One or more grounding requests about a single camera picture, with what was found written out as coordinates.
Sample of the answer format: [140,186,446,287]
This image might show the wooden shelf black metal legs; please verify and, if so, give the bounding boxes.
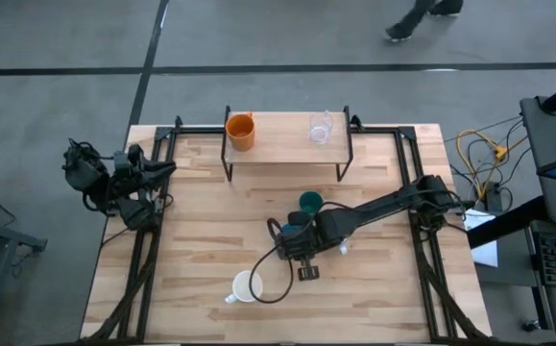
[220,105,355,184]

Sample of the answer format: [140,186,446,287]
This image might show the clear glass cup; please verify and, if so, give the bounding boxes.
[308,110,335,146]

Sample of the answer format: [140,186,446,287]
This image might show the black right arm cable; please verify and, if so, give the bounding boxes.
[248,217,296,306]

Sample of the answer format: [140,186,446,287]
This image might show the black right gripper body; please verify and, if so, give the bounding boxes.
[277,210,322,263]

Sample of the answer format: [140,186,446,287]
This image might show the person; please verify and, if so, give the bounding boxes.
[385,0,465,42]

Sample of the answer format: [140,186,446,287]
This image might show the grey cabinet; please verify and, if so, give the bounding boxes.
[519,95,556,227]

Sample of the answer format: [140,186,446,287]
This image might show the yellow cable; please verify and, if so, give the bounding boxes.
[455,128,509,193]

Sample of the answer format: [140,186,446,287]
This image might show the black power strip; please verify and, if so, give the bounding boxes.
[484,181,513,212]

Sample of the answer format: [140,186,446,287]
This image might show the black metal table frame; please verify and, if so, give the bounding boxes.
[85,114,495,345]

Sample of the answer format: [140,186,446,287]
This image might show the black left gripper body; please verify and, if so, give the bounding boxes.
[113,143,157,193]

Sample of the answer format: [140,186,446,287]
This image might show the dark grey desk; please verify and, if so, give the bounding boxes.
[467,194,556,346]

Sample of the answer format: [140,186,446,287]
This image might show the white paper sheet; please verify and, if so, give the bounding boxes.
[463,209,499,268]

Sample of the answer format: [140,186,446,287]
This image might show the white ribbed mug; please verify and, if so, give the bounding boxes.
[224,269,264,305]

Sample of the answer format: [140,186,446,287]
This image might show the dark green cup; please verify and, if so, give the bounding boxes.
[298,190,325,216]

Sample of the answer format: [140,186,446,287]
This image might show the orange mug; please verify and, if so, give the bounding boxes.
[224,111,256,153]

